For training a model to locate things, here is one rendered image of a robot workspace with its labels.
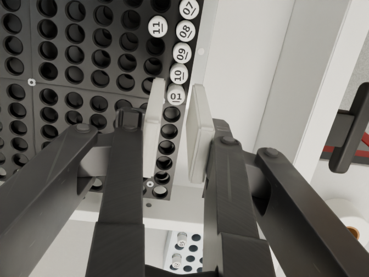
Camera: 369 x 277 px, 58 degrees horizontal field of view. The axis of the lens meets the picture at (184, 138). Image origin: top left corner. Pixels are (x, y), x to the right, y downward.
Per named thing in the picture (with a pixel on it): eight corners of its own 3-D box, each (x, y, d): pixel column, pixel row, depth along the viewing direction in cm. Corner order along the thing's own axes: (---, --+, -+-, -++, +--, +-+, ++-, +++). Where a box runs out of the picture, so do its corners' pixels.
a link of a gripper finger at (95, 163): (135, 184, 14) (63, 176, 14) (145, 133, 19) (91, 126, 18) (139, 154, 13) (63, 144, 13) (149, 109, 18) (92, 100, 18)
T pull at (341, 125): (375, 81, 24) (386, 87, 23) (339, 168, 28) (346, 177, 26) (328, 73, 24) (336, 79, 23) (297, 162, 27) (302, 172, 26)
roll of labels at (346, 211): (316, 243, 49) (326, 264, 46) (300, 210, 47) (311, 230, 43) (362, 225, 48) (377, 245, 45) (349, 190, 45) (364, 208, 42)
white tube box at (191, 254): (258, 221, 47) (265, 241, 44) (242, 264, 51) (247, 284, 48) (173, 209, 46) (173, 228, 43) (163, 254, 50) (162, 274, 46)
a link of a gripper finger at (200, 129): (199, 127, 15) (216, 129, 15) (193, 82, 21) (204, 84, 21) (188, 183, 16) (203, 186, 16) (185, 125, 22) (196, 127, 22)
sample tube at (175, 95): (182, 86, 27) (184, 106, 23) (166, 85, 27) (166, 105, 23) (182, 70, 27) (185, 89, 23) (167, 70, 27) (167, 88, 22)
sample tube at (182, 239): (186, 217, 46) (188, 241, 42) (185, 223, 47) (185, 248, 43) (178, 215, 46) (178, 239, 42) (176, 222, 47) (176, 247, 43)
